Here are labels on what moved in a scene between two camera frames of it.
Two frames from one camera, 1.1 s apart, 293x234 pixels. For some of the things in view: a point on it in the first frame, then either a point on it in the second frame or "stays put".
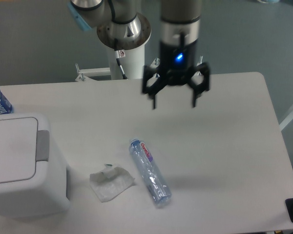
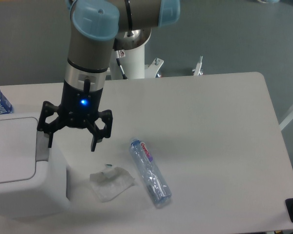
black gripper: (176, 62) to (78, 108)
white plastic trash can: (28, 175) stays put
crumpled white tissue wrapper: (111, 182) stays put
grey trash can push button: (42, 146) stays put
